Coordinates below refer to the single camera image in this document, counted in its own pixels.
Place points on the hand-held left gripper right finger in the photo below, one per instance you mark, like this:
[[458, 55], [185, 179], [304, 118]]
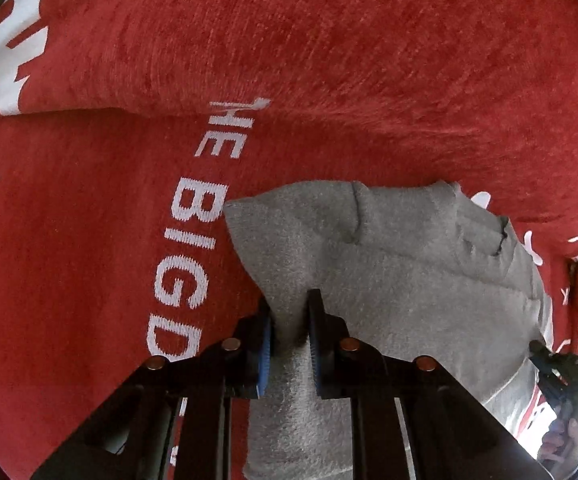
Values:
[[315, 355]]

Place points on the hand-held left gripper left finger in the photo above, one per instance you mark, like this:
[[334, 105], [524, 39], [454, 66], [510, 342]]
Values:
[[264, 355]]

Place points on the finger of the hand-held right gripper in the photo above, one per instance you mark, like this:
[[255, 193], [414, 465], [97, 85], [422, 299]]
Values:
[[544, 352], [551, 390]]

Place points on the grey small garment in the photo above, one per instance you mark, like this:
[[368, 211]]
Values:
[[394, 280]]

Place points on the person's right hand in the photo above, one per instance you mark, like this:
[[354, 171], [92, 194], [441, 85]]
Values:
[[561, 442]]

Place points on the red printed blanket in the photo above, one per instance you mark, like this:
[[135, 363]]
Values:
[[319, 60]]

